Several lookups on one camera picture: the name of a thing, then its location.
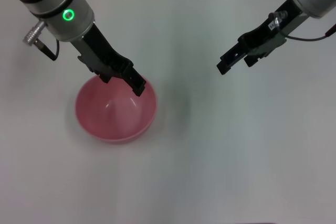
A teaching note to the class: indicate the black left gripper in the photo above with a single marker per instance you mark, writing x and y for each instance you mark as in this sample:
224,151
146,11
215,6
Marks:
99,53

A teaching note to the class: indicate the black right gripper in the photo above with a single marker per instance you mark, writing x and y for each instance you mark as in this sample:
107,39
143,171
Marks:
262,37

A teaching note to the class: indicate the pink plastic bowl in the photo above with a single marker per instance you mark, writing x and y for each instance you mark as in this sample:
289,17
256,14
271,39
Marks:
118,121

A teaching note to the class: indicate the clear plastic connector piece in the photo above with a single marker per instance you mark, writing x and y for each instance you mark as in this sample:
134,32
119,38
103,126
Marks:
278,16

